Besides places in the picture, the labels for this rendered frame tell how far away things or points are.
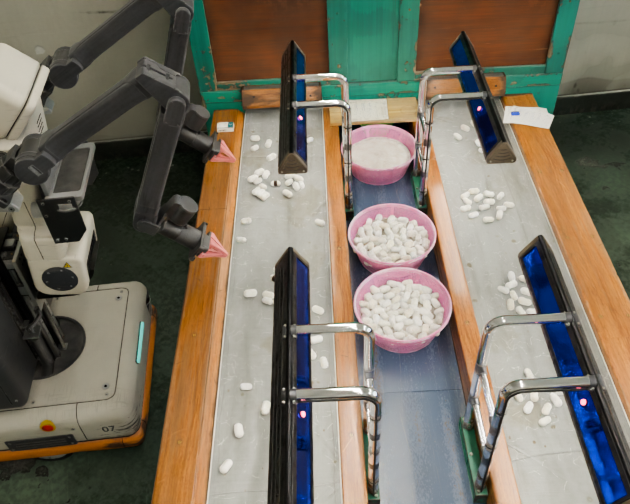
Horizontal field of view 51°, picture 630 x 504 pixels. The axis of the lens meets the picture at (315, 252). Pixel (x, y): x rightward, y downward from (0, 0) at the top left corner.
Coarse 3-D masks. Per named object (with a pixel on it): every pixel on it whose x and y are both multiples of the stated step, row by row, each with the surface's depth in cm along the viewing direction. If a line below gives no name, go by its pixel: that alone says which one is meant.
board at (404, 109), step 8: (392, 104) 249; (400, 104) 248; (408, 104) 248; (416, 104) 248; (336, 112) 247; (392, 112) 245; (400, 112) 245; (408, 112) 244; (416, 112) 244; (336, 120) 243; (368, 120) 242; (376, 120) 242; (384, 120) 241; (392, 120) 241; (400, 120) 241; (408, 120) 241; (416, 120) 241
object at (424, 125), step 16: (448, 96) 189; (464, 96) 188; (480, 96) 188; (432, 112) 192; (416, 128) 214; (416, 144) 218; (416, 160) 223; (416, 176) 227; (416, 192) 222; (416, 208) 221
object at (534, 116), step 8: (512, 112) 242; (520, 112) 242; (528, 112) 242; (536, 112) 242; (544, 112) 242; (504, 120) 240; (512, 120) 239; (520, 120) 239; (528, 120) 239; (536, 120) 238; (544, 120) 238
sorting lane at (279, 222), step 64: (256, 128) 248; (320, 128) 246; (320, 192) 220; (256, 256) 200; (320, 256) 199; (256, 320) 183; (320, 320) 181; (256, 384) 168; (320, 384) 167; (256, 448) 155; (320, 448) 154
